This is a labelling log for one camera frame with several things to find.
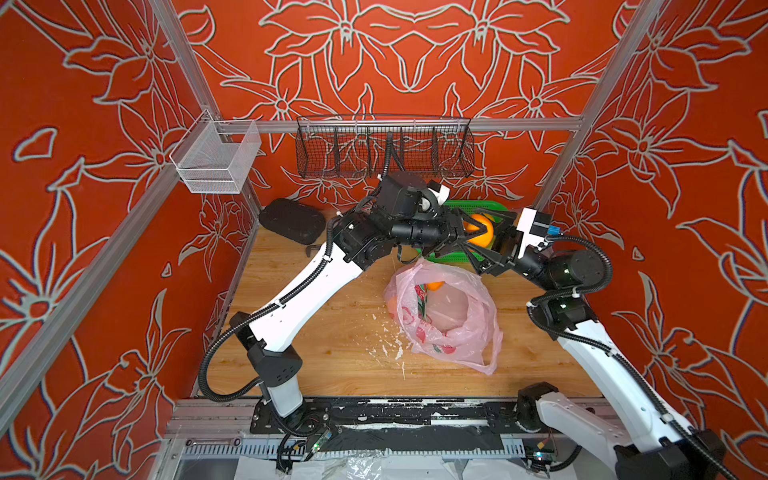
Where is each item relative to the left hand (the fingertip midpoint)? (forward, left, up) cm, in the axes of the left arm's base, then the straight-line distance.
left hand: (482, 231), depth 54 cm
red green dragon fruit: (+7, +7, -38) cm, 39 cm away
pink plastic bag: (+5, -1, -44) cm, 44 cm away
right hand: (+1, +3, -1) cm, 3 cm away
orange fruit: (+12, +3, -40) cm, 42 cm away
